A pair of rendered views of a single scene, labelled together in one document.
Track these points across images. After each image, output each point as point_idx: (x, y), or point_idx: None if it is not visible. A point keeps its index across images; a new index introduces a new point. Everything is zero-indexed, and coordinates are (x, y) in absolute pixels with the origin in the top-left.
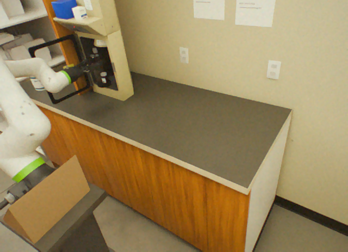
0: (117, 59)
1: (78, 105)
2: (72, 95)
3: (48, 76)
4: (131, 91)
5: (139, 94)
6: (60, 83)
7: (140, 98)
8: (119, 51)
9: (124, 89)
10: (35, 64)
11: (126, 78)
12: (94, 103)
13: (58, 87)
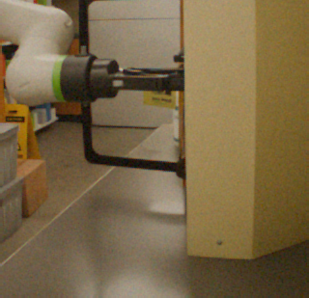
0: (206, 78)
1: (126, 198)
2: (140, 166)
3: (20, 51)
4: (242, 244)
5: (259, 271)
6: (23, 76)
7: (227, 283)
8: (227, 53)
9: (204, 213)
10: (22, 14)
11: (233, 176)
12: (150, 215)
13: (16, 87)
